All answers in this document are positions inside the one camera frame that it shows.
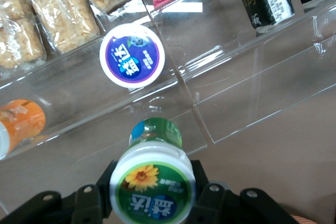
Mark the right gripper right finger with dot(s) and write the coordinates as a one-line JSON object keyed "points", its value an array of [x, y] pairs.
{"points": [[223, 205]]}

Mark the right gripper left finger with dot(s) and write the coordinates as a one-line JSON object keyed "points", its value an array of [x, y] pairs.
{"points": [[86, 205]]}

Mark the green gum bottle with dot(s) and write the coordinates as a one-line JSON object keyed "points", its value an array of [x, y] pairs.
{"points": [[152, 182]]}

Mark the orange gum bottle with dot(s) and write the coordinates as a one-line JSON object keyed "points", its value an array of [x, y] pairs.
{"points": [[21, 124]]}

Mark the blue gum bottle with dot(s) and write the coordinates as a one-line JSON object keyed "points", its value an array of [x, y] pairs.
{"points": [[132, 56]]}

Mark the clear acrylic step display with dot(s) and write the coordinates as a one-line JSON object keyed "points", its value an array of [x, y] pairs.
{"points": [[236, 82]]}

